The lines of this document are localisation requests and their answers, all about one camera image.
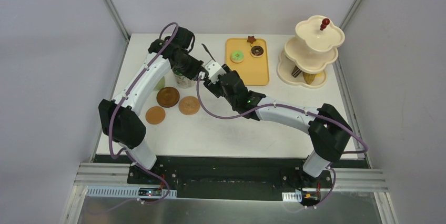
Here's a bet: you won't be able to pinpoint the metal tongs with black tips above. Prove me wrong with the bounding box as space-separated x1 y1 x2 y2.
201 43 216 61

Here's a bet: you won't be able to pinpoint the green frosted donut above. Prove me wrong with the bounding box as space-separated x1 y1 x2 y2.
230 50 245 63

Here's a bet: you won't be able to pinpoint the chocolate sprinkled donut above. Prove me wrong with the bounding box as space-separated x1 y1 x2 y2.
250 45 265 58

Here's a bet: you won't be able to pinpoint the chocolate cake slice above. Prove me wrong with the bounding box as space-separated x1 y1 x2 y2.
291 66 302 78

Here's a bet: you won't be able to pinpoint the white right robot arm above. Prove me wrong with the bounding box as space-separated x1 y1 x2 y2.
197 71 354 187

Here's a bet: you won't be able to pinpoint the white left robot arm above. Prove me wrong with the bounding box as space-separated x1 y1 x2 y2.
98 22 203 184

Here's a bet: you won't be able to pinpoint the floral mug with green inside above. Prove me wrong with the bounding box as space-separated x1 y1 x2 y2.
173 70 193 89

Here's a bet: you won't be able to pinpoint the light green mug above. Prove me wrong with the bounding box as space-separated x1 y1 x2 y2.
154 77 165 91

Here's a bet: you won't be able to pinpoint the yellow plastic tray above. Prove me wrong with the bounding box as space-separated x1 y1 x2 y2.
225 38 269 86

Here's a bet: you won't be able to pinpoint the dark brown wooden coaster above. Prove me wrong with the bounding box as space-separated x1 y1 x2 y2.
156 87 180 108

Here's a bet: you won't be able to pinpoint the light woven round coaster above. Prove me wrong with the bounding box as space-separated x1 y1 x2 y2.
178 96 200 115

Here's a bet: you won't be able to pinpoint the star-shaped chocolate cookie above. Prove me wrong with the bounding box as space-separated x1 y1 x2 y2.
247 36 256 45

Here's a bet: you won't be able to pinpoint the orange round coaster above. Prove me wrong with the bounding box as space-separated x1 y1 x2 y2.
145 106 166 125

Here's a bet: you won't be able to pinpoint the cream three-tier cake stand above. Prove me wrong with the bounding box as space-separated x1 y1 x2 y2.
276 15 345 89

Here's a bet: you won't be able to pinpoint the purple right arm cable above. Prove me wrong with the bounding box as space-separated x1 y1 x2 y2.
196 72 369 206

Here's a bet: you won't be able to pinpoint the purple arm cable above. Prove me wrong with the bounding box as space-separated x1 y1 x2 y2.
196 72 369 206
108 22 179 160

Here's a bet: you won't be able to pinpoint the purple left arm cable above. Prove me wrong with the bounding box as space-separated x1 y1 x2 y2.
108 22 179 160

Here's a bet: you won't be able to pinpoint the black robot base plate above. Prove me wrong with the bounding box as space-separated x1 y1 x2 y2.
127 155 370 201

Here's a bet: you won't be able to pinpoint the left aluminium frame post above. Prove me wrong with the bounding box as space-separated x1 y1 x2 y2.
102 0 130 43

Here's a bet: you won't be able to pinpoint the right white slotted cable duct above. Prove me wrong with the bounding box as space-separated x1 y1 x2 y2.
281 190 302 202

